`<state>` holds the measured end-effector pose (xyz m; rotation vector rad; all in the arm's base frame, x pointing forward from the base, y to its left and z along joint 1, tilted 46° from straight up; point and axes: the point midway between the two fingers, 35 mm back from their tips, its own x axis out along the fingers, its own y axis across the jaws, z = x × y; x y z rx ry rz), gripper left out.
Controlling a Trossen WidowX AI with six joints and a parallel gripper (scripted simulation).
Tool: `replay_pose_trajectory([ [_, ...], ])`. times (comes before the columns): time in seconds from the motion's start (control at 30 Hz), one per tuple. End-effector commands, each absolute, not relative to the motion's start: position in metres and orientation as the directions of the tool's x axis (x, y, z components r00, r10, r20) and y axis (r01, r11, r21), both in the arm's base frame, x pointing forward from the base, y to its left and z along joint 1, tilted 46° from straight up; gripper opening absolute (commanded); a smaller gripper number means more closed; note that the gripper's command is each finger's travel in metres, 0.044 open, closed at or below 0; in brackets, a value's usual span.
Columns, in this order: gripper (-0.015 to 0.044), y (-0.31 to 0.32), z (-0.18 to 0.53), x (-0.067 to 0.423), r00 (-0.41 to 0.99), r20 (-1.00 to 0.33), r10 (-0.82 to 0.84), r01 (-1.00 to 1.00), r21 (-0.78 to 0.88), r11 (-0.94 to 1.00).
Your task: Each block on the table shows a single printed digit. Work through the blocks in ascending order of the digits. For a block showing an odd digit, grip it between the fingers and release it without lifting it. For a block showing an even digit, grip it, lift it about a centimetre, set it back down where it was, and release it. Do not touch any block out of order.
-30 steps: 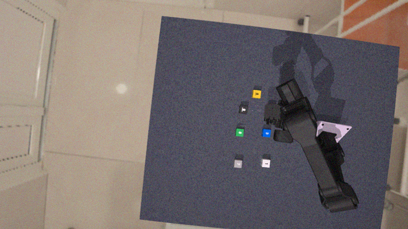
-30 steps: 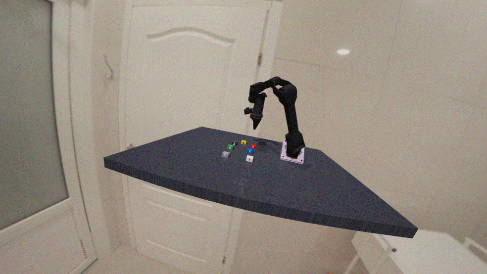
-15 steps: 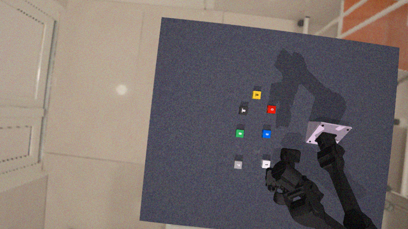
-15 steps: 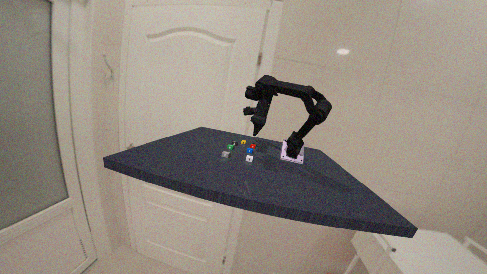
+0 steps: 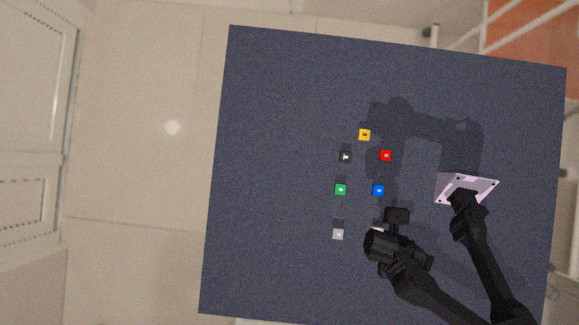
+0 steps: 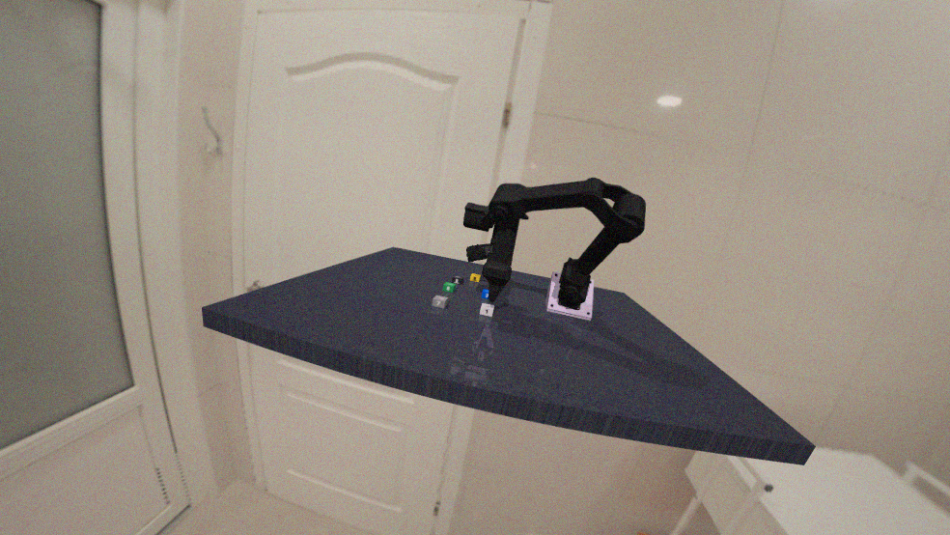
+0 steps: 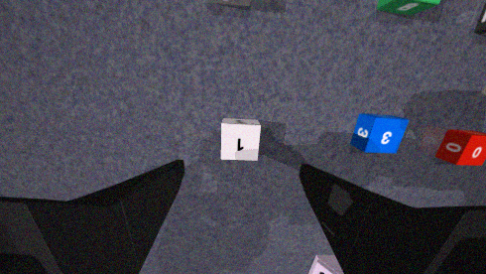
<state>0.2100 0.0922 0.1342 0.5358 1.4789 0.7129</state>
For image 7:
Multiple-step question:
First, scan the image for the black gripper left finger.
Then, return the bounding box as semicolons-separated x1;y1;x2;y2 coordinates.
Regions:
0;160;184;274

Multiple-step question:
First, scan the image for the red block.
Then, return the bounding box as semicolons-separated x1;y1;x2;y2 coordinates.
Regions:
435;129;486;166

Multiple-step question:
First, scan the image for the blue block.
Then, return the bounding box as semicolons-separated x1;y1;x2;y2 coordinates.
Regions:
350;113;409;154

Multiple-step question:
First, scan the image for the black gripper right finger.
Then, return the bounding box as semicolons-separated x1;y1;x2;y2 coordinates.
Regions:
300;164;486;274

